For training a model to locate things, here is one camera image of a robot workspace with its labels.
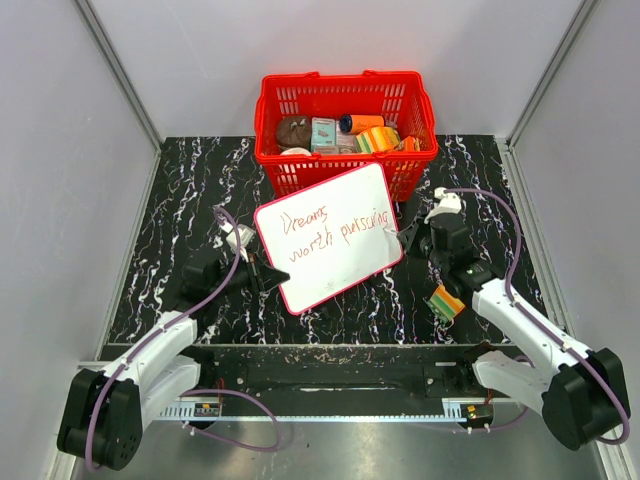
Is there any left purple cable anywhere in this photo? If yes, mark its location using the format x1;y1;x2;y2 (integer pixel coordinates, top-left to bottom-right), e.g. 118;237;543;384
84;207;245;472

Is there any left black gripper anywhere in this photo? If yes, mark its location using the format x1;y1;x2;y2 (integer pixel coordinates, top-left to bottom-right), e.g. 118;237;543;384
209;247;288;300

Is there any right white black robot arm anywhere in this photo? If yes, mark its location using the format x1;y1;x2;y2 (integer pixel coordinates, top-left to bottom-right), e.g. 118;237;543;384
396;212;631;450

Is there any red plastic shopping basket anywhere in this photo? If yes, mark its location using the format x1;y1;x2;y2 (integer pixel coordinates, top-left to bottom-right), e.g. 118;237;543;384
254;70;439;202

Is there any white round lid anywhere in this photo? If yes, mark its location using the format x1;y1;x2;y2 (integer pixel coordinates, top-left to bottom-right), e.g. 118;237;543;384
280;147;311;156

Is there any yellow sponge pack in basket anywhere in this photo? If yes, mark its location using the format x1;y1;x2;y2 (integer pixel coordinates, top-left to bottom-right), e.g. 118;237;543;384
355;126;401;154

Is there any pink small box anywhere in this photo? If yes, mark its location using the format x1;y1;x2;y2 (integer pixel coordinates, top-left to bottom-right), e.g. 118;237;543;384
335;129;358;155

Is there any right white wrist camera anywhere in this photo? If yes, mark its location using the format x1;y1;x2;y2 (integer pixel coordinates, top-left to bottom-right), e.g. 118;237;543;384
424;187;462;224

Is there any brown chocolate muffin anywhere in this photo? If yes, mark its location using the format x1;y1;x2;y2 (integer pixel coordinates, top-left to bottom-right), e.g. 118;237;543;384
276;115;312;151

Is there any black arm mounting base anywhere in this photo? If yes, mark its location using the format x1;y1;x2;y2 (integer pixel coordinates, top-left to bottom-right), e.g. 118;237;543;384
181;344;487;398

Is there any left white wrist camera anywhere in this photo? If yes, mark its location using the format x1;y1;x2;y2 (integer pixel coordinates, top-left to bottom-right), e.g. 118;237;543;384
222;222;256;249

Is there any pink framed whiteboard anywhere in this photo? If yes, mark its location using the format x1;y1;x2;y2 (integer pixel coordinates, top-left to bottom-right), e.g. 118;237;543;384
254;163;403;315

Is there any teal small box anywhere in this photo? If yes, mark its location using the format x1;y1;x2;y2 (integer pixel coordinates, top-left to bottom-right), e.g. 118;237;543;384
310;117;338;155

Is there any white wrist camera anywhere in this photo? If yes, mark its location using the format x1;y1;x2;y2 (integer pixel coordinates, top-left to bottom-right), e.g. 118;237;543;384
424;187;462;224
222;222;256;249

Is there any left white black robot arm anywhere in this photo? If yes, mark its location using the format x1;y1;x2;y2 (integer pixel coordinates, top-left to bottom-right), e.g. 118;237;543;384
56;252;290;471

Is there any orange blue can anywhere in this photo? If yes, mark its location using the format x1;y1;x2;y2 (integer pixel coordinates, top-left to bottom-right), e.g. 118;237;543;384
338;114;385;135

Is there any orange snack packet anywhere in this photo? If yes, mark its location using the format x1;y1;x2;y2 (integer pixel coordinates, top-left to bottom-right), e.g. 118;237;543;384
394;136;420;152

